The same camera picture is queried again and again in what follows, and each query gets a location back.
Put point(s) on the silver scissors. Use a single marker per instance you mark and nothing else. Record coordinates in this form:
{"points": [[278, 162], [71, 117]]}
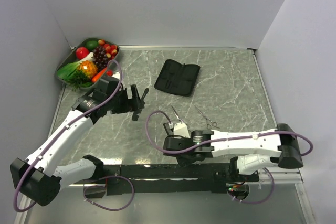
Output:
{"points": [[209, 123], [176, 114]]}

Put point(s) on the green bok choy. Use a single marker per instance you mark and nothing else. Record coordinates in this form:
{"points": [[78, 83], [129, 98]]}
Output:
{"points": [[65, 72]]}

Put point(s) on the orange pineapple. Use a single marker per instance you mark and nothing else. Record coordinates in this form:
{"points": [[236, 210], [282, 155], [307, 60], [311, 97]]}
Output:
{"points": [[83, 75]]}

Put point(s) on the green lime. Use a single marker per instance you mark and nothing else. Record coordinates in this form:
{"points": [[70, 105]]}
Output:
{"points": [[91, 45]]}

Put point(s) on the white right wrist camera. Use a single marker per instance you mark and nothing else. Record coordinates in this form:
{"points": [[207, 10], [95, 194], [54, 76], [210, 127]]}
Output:
{"points": [[181, 129]]}

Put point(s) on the dark purple grapes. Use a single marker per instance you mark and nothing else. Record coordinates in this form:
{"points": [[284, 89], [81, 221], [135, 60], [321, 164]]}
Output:
{"points": [[101, 57]]}

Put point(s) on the silver scissors left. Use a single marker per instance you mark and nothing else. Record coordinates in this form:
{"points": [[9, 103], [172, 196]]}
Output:
{"points": [[176, 114]]}

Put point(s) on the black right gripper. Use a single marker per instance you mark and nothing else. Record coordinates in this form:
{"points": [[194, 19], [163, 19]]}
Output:
{"points": [[185, 161]]}

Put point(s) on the black handled razor comb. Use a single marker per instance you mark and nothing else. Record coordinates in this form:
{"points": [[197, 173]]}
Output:
{"points": [[141, 106]]}

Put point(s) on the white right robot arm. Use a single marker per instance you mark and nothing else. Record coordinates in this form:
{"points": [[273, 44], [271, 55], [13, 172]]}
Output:
{"points": [[251, 150]]}

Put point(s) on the grey fruit tray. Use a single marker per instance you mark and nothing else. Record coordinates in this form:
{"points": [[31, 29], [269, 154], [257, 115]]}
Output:
{"points": [[72, 58]]}

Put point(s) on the black zipper tool case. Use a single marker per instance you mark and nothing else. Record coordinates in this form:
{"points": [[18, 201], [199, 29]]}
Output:
{"points": [[177, 79]]}

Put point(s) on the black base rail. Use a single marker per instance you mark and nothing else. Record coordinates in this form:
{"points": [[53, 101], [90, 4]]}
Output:
{"points": [[170, 178]]}

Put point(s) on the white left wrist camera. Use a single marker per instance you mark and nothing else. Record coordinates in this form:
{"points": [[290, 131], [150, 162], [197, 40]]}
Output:
{"points": [[114, 74]]}

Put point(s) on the red apple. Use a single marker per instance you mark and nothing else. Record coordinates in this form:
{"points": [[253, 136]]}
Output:
{"points": [[81, 53]]}

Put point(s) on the silver scissors right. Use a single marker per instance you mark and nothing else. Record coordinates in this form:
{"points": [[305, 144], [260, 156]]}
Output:
{"points": [[209, 123]]}

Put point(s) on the red yellow cherries bunch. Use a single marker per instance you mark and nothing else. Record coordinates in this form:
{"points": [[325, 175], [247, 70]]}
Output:
{"points": [[110, 48]]}

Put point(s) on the orange carrot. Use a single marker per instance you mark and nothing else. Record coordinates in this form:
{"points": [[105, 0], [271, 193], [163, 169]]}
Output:
{"points": [[98, 75]]}

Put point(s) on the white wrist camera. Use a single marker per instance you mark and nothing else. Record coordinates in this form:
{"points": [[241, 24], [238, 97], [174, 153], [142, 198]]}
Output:
{"points": [[181, 129], [114, 74]]}

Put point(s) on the aluminium frame rail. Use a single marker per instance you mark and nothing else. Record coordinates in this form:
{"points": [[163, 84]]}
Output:
{"points": [[280, 177]]}

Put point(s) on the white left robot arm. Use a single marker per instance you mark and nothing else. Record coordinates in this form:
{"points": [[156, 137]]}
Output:
{"points": [[40, 177]]}

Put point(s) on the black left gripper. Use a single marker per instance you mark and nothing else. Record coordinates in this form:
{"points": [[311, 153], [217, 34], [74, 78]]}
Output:
{"points": [[130, 104]]}

